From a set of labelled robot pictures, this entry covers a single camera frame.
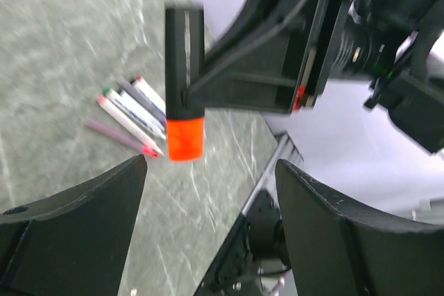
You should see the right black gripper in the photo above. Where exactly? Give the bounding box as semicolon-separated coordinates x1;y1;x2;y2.
294;0;444;155

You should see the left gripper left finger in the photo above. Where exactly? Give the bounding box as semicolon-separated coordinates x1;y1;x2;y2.
1;155;147;295

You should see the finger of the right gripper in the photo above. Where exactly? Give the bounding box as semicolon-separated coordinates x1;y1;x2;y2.
183;0;330;113

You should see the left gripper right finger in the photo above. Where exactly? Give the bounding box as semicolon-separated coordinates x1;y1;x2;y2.
275;159;443;295

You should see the orange cap black highlighter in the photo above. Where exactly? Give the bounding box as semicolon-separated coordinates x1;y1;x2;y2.
164;6;205;162

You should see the white pen pink tip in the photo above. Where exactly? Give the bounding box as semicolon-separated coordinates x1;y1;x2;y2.
85;119;159;158

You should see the pink cap white pen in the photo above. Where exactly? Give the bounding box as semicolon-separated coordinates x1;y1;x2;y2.
97;96;164;156

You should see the purple pen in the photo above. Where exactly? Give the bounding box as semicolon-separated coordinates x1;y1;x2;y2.
118;78;166;128

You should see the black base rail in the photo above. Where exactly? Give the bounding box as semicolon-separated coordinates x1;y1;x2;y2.
194;189;291;295

